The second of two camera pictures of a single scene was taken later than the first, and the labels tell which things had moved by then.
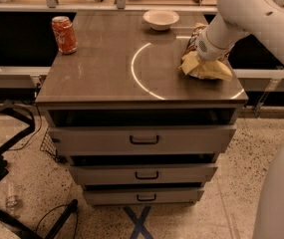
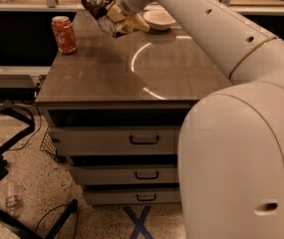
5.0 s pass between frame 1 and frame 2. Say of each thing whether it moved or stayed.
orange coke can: stayed
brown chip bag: moved
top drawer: stayed
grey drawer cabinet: stayed
